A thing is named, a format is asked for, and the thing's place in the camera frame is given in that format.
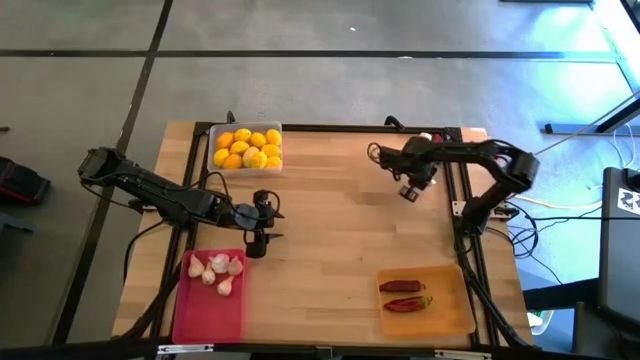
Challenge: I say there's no orange plastic tray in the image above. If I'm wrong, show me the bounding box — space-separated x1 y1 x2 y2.
375 263 477 337

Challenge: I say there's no black metal floor stand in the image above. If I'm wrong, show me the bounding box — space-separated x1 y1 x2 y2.
543 94 640 137

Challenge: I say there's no white patterned sticker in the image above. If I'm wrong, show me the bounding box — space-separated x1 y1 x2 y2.
617 186 640 217

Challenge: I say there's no clear plastic container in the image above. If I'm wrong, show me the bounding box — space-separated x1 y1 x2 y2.
206 120 284 177

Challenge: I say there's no black floor cable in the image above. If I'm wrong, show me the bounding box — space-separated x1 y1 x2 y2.
519 214 607 222

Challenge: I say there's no silver metal plate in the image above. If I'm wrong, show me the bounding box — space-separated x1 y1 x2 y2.
156 343 215 355
433 349 494 360

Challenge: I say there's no cream floor cable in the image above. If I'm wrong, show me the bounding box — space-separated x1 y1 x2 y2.
527 197 604 210

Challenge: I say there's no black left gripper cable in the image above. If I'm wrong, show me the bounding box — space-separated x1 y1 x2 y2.
197 170 282 236

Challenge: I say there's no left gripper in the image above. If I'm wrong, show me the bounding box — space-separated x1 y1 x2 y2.
233 188 286 260

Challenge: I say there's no black and red bag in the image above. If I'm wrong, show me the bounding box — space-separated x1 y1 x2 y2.
0 156 52 206

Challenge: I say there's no pink plastic tray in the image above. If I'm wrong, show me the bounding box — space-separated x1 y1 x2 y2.
171 248 248 345

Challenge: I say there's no dark grey cabinet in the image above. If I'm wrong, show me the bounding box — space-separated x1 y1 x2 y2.
598 166 640 326

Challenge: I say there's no dark red chili pepper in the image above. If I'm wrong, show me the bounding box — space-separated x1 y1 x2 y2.
378 279 427 294

